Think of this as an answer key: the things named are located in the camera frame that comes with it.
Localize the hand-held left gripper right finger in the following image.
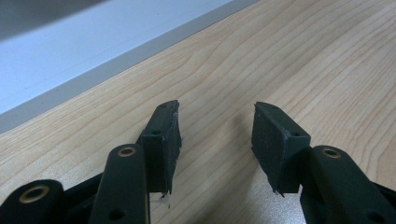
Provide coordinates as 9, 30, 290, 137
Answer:
250, 101, 312, 198

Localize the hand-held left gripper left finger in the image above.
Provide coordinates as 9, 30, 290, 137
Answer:
135, 99, 183, 199

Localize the white two-tier shoe rack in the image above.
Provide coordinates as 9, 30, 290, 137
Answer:
0, 0, 260, 135

